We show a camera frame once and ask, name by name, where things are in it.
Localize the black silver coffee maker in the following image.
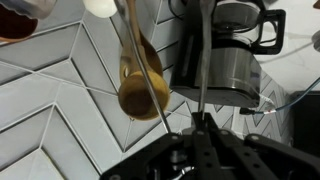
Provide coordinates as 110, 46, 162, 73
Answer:
170, 0, 286, 108

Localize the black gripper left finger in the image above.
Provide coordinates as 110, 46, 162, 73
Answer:
192, 112, 204, 132

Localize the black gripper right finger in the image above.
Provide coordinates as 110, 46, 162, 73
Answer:
204, 113, 219, 133

